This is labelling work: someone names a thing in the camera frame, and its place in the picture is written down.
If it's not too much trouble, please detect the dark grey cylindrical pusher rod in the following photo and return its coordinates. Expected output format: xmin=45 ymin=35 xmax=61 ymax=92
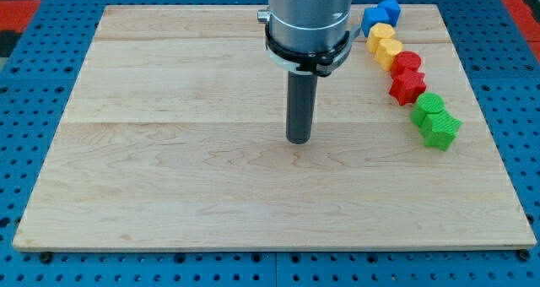
xmin=286 ymin=72 xmax=317 ymax=144

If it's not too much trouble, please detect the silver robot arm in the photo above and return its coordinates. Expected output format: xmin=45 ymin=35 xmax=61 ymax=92
xmin=257 ymin=0 xmax=361 ymax=144

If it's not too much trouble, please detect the blue cube block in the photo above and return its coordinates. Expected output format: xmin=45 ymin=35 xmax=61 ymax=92
xmin=361 ymin=8 xmax=390 ymax=37

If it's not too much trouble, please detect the blue triangle block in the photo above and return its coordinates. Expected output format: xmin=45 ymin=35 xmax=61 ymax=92
xmin=377 ymin=0 xmax=402 ymax=27

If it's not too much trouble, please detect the yellow heart block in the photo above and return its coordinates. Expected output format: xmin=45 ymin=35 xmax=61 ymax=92
xmin=375 ymin=38 xmax=403 ymax=72

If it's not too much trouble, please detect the yellow hexagon block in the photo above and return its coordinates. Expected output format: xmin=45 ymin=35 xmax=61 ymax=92
xmin=366 ymin=23 xmax=396 ymax=53

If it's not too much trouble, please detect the red star block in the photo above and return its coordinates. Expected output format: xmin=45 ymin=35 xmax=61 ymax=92
xmin=389 ymin=68 xmax=427 ymax=106

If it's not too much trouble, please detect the red cylinder block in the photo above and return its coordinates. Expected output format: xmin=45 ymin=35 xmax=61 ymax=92
xmin=391 ymin=51 xmax=422 ymax=79

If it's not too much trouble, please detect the green cylinder block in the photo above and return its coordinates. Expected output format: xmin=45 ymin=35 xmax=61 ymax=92
xmin=410 ymin=92 xmax=445 ymax=127

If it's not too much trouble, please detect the light wooden board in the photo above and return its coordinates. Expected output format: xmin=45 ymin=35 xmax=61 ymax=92
xmin=13 ymin=4 xmax=537 ymax=252

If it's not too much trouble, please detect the green star block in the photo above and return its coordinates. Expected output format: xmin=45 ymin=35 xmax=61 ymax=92
xmin=420 ymin=110 xmax=462 ymax=151

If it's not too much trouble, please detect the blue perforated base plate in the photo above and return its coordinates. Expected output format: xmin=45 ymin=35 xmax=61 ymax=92
xmin=1 ymin=0 xmax=539 ymax=286

